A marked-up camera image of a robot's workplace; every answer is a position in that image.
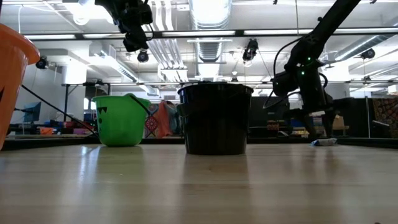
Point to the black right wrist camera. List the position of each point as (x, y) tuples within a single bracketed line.
[(284, 84)]

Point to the large black cabinet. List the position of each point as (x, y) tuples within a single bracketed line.
[(264, 118)]

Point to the black background rack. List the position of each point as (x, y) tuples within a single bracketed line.
[(66, 102)]

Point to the cardboard box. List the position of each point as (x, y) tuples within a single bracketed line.
[(339, 123)]

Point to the wooden background table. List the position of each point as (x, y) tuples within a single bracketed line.
[(342, 127)]

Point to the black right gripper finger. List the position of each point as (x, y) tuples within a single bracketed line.
[(328, 124), (311, 126)]

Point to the white blue Hershey's bar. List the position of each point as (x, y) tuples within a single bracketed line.
[(325, 142)]

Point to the colourful patterned cloth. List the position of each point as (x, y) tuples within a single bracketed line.
[(160, 119)]

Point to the brown patterned panel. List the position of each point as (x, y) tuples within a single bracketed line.
[(387, 109)]

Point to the green plastic bucket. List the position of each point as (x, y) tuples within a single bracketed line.
[(119, 124)]

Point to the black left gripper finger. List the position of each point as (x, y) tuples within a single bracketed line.
[(130, 45), (142, 40)]

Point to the silver ventilation duct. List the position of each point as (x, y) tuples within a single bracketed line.
[(357, 48)]

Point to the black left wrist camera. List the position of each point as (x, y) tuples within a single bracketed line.
[(145, 14)]

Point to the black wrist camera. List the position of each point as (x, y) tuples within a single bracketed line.
[(284, 84), (145, 14)]

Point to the ribbed grey ceiling duct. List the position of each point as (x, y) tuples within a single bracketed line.
[(210, 51)]

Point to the orange plastic bucket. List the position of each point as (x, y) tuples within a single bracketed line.
[(12, 77)]

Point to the computer monitor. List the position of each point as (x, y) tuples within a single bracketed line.
[(32, 112)]

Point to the black plastic bucket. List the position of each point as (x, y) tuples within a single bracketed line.
[(216, 121)]

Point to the black beam with light strips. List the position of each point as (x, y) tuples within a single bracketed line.
[(199, 32)]

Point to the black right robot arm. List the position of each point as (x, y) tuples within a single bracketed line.
[(323, 28)]

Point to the black office chair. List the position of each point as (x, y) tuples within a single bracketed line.
[(381, 129)]

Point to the black hanging ceiling camera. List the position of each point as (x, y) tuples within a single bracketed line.
[(42, 62), (143, 56), (250, 49), (368, 53)]

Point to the black partition wall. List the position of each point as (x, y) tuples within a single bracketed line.
[(357, 118)]

